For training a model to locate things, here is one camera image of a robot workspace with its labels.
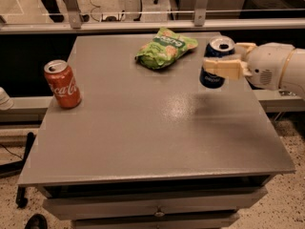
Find black shoe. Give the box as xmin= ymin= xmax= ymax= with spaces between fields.
xmin=24 ymin=214 xmax=48 ymax=229

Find grey cabinet lower drawer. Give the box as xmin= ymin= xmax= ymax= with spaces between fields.
xmin=72 ymin=211 xmax=238 ymax=229

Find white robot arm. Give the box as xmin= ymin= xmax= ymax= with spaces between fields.
xmin=203 ymin=43 xmax=305 ymax=99

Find person legs in background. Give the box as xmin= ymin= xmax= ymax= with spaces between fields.
xmin=32 ymin=0 xmax=91 ymax=23

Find green rice chip bag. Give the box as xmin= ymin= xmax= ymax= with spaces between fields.
xmin=135 ymin=28 xmax=198 ymax=70

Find blue pepsi can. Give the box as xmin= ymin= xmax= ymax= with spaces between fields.
xmin=199 ymin=35 xmax=235 ymax=89

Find metal railing frame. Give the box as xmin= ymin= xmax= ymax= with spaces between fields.
xmin=0 ymin=0 xmax=305 ymax=34

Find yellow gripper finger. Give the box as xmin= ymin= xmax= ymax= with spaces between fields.
xmin=203 ymin=58 xmax=252 ymax=80
xmin=235 ymin=42 xmax=257 ymax=60

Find red coca-cola can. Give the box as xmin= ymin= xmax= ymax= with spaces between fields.
xmin=44 ymin=60 xmax=81 ymax=109

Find white cup at left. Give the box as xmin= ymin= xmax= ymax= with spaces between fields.
xmin=0 ymin=87 xmax=13 ymax=111

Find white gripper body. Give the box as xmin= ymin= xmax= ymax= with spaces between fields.
xmin=246 ymin=43 xmax=295 ymax=90

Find grey cabinet top drawer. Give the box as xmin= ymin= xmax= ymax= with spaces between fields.
xmin=43 ymin=186 xmax=267 ymax=220

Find black stand leg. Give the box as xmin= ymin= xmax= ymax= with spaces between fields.
xmin=0 ymin=131 xmax=36 ymax=209

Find grey cabinet drawer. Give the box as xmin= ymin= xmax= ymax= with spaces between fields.
xmin=43 ymin=186 xmax=267 ymax=220
xmin=72 ymin=211 xmax=238 ymax=229

